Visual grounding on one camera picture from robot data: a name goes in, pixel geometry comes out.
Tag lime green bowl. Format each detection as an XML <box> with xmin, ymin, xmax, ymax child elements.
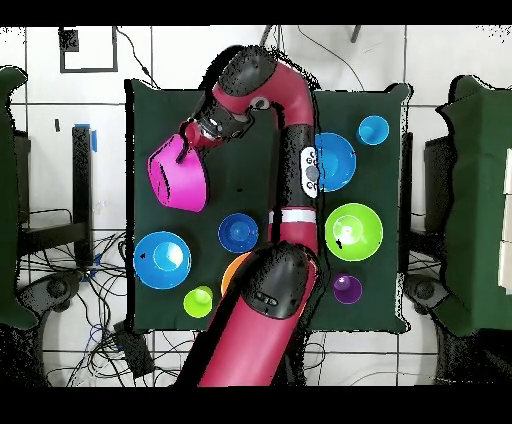
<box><xmin>324</xmin><ymin>202</ymin><xmax>384</xmax><ymax>262</ymax></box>

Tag dark green tablecloth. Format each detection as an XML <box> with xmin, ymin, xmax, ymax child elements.
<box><xmin>124</xmin><ymin>77</ymin><xmax>415</xmax><ymax>335</ymax></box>

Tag black square floor frame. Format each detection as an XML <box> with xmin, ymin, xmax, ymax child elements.
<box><xmin>58</xmin><ymin>25</ymin><xmax>120</xmax><ymax>74</ymax></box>

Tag yellow-green cup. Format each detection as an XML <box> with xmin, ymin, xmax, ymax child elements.
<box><xmin>182</xmin><ymin>285</ymin><xmax>214</xmax><ymax>320</ymax></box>

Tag green cloth covered table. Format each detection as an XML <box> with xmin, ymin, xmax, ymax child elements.
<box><xmin>433</xmin><ymin>74</ymin><xmax>512</xmax><ymax>337</ymax></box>
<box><xmin>0</xmin><ymin>65</ymin><xmax>39</xmax><ymax>331</ymax></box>

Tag purple cup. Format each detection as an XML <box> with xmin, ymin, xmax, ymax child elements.
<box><xmin>331</xmin><ymin>272</ymin><xmax>364</xmax><ymax>306</ymax></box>

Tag light blue cup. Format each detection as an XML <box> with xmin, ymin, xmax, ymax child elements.
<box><xmin>355</xmin><ymin>114</ymin><xmax>391</xmax><ymax>147</ymax></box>

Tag black floor cable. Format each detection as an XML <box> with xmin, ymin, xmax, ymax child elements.
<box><xmin>114</xmin><ymin>26</ymin><xmax>160</xmax><ymax>90</ymax></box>
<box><xmin>296</xmin><ymin>25</ymin><xmax>366</xmax><ymax>92</ymax></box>

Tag small dark blue bowl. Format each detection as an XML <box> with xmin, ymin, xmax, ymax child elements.
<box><xmin>217</xmin><ymin>212</ymin><xmax>260</xmax><ymax>254</ymax></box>

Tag black power strip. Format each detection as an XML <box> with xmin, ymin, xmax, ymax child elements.
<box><xmin>112</xmin><ymin>319</ymin><xmax>156</xmax><ymax>379</ymax></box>

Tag tangled floor cables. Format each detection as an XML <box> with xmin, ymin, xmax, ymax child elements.
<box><xmin>19</xmin><ymin>231</ymin><xmax>201</xmax><ymax>387</ymax></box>

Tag pink bowl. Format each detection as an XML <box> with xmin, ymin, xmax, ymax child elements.
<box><xmin>146</xmin><ymin>132</ymin><xmax>209</xmax><ymax>213</ymax></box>

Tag orange bowl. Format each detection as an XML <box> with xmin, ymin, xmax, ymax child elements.
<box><xmin>220</xmin><ymin>251</ymin><xmax>251</xmax><ymax>297</ymax></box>

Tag grey chair base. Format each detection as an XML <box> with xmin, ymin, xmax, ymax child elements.
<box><xmin>403</xmin><ymin>273</ymin><xmax>449</xmax><ymax>315</ymax></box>
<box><xmin>17</xmin><ymin>271</ymin><xmax>85</xmax><ymax>317</ymax></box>

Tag camera tripod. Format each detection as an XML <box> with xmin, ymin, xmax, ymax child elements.
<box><xmin>258</xmin><ymin>25</ymin><xmax>363</xmax><ymax>48</ymax></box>

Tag black stand post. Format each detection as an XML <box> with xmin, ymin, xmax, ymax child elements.
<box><xmin>17</xmin><ymin>123</ymin><xmax>98</xmax><ymax>269</ymax></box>
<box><xmin>397</xmin><ymin>131</ymin><xmax>415</xmax><ymax>275</ymax></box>

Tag large blue bowl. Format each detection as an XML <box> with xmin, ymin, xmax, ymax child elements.
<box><xmin>132</xmin><ymin>230</ymin><xmax>193</xmax><ymax>290</ymax></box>
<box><xmin>315</xmin><ymin>132</ymin><xmax>358</xmax><ymax>194</ymax></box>

